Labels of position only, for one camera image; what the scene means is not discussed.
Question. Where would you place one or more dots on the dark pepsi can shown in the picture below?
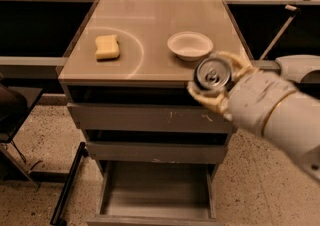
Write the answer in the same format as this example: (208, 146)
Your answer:
(212, 73)

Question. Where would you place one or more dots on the grey open bottom drawer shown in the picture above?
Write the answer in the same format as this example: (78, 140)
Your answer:
(155, 194)

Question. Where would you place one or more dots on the grey top drawer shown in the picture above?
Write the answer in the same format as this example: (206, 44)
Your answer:
(150, 118)

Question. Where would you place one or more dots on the grey drawer cabinet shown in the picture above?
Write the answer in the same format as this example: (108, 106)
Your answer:
(146, 71)

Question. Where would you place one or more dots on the black floor bar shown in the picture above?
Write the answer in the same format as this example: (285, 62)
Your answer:
(56, 219)

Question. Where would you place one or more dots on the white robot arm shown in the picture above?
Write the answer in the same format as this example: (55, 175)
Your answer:
(294, 128)

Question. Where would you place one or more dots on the grey middle drawer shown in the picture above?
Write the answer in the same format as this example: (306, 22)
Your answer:
(157, 153)

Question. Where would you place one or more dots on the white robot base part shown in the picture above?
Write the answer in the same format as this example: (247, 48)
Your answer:
(300, 68)

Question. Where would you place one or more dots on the black chair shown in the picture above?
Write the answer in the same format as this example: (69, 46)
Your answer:
(16, 103)

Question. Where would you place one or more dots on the white paper bowl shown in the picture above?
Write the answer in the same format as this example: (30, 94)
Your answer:
(189, 46)

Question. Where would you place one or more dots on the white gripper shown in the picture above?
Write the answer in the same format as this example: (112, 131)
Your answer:
(256, 100)

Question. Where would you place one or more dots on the yellow sponge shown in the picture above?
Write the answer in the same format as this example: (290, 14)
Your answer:
(107, 47)

